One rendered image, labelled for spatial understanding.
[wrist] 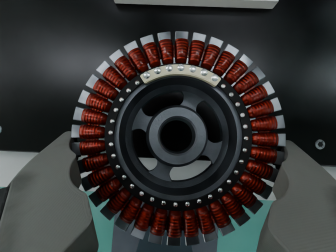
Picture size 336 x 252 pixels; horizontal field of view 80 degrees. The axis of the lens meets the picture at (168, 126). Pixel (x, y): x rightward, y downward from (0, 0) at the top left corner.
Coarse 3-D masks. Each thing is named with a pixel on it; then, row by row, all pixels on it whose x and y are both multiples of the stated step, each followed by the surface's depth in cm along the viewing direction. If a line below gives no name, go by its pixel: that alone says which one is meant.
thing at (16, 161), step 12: (0, 156) 21; (12, 156) 21; (24, 156) 21; (84, 156) 21; (0, 168) 21; (12, 168) 21; (180, 168) 21; (192, 168) 21; (204, 168) 21; (324, 168) 21; (0, 180) 21; (264, 180) 21
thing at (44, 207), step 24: (24, 168) 8; (48, 168) 8; (72, 168) 9; (24, 192) 7; (48, 192) 7; (72, 192) 7; (24, 216) 6; (48, 216) 6; (72, 216) 6; (0, 240) 6; (24, 240) 6; (48, 240) 6; (72, 240) 6; (96, 240) 7
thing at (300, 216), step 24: (288, 144) 11; (288, 168) 9; (312, 168) 9; (288, 192) 8; (312, 192) 8; (288, 216) 7; (312, 216) 7; (264, 240) 6; (288, 240) 6; (312, 240) 6
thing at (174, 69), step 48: (144, 48) 10; (192, 48) 10; (96, 96) 10; (144, 96) 12; (192, 96) 13; (240, 96) 11; (96, 144) 10; (192, 144) 11; (240, 144) 11; (96, 192) 10; (144, 192) 10; (192, 192) 11; (240, 192) 10; (192, 240) 10
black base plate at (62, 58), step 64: (0, 0) 20; (64, 0) 19; (320, 0) 19; (0, 64) 19; (64, 64) 19; (256, 64) 19; (320, 64) 19; (0, 128) 19; (64, 128) 19; (320, 128) 19
